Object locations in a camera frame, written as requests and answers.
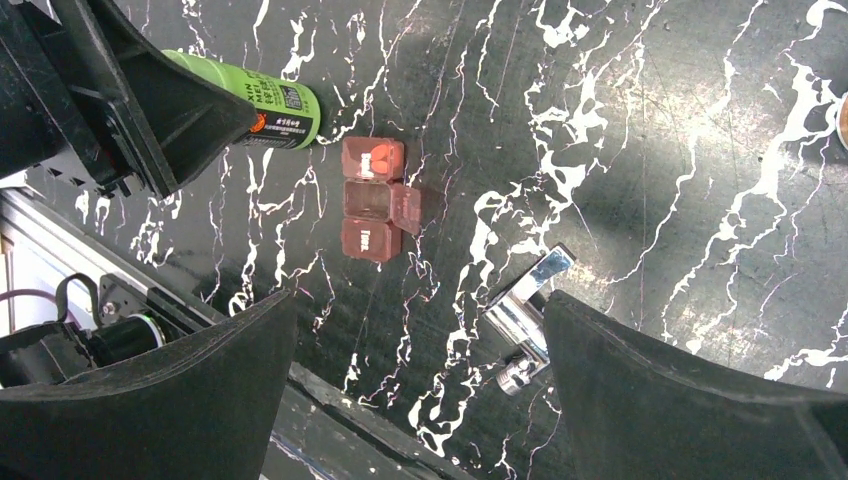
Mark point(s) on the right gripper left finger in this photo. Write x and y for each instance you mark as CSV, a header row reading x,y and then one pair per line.
x,y
201,407

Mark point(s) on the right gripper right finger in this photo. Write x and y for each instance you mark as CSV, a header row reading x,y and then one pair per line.
x,y
638,408

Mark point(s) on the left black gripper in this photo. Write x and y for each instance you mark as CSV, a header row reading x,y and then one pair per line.
x,y
87,99

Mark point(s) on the red pill organizer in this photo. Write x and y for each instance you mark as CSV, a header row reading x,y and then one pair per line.
x,y
378,207

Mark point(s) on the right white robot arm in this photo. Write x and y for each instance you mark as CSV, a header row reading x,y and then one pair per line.
x,y
79,331

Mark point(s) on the chrome faucet tap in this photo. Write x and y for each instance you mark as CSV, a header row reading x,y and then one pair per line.
x,y
520,323

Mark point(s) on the orange white pill bottle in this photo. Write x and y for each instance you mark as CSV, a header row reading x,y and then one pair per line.
x,y
842,121

